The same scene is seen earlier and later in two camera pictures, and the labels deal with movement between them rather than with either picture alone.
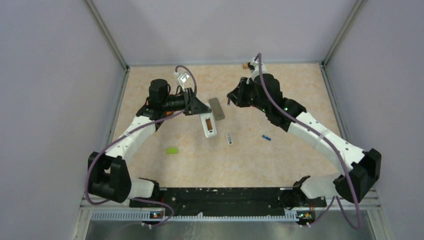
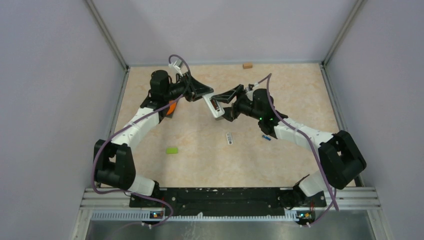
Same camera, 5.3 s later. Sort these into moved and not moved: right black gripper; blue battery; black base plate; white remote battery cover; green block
Moved: right black gripper
Not moved: black base plate; green block; white remote battery cover; blue battery
